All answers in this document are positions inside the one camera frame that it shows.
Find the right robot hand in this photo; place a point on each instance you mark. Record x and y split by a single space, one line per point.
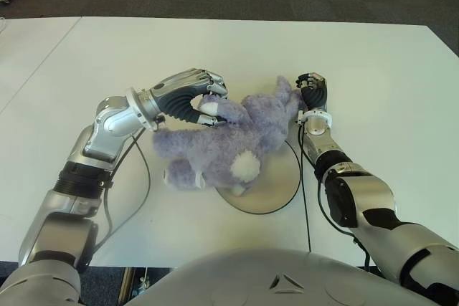
315 94

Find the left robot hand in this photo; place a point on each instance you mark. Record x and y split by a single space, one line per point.
175 100

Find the purple plush doll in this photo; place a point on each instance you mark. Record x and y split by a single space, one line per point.
222 141

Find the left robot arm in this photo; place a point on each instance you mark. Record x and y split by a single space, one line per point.
111 123

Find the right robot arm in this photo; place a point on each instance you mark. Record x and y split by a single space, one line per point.
358 195

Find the white plate black rim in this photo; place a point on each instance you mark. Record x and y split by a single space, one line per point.
272 191

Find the metal table leg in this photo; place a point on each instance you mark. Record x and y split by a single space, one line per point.
127 281

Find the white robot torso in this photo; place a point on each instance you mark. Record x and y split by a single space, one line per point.
251 273

